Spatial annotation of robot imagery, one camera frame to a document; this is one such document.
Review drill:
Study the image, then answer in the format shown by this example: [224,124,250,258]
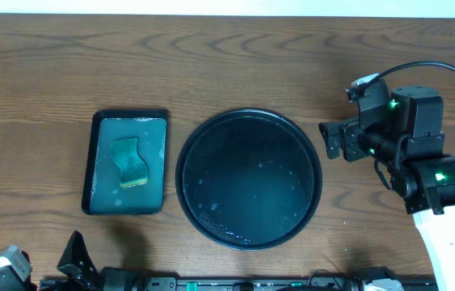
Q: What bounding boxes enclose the green yellow sponge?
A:
[111,138,149,188]

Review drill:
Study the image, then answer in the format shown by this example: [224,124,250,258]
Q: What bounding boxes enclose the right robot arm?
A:
[319,77,455,290]

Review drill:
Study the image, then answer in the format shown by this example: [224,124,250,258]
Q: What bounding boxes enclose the black rectangular water tray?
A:
[81,109,168,215]

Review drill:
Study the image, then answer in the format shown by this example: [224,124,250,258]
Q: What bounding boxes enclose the round black tray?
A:
[175,108,322,251]

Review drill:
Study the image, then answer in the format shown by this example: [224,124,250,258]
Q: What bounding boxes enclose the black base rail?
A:
[39,275,438,291]

